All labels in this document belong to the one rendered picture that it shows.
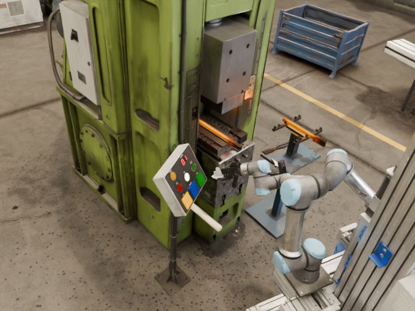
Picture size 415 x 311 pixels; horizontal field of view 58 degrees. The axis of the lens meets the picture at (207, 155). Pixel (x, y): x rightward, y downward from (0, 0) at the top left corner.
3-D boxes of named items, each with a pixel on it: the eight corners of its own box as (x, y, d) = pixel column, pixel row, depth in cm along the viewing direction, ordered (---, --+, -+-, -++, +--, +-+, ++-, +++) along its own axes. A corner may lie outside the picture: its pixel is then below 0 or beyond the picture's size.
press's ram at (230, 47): (257, 86, 255) (267, 27, 230) (217, 104, 233) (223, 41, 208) (213, 63, 277) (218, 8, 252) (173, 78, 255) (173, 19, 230)
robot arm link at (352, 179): (378, 228, 224) (319, 167, 212) (377, 211, 236) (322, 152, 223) (397, 221, 217) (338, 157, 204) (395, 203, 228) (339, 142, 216)
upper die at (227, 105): (242, 104, 253) (244, 92, 247) (221, 114, 241) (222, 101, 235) (199, 80, 275) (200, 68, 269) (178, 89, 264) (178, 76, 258)
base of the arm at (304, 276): (325, 278, 204) (330, 267, 198) (302, 288, 199) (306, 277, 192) (307, 257, 215) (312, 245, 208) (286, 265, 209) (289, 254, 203)
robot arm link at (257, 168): (266, 175, 203) (263, 160, 203) (247, 178, 209) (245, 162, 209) (272, 173, 210) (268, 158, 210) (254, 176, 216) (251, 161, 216)
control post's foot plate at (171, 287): (192, 279, 291) (192, 273, 285) (170, 297, 278) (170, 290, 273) (174, 261, 302) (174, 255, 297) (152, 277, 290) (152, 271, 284)
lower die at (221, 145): (236, 146, 275) (237, 137, 270) (217, 157, 264) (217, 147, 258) (197, 121, 297) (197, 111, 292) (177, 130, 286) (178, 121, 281)
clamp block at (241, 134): (247, 140, 282) (248, 132, 278) (239, 144, 277) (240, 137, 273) (235, 132, 288) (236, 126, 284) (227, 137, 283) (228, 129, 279)
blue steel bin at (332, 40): (357, 64, 623) (371, 21, 578) (333, 78, 576) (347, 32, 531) (296, 41, 685) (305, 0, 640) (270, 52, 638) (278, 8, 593)
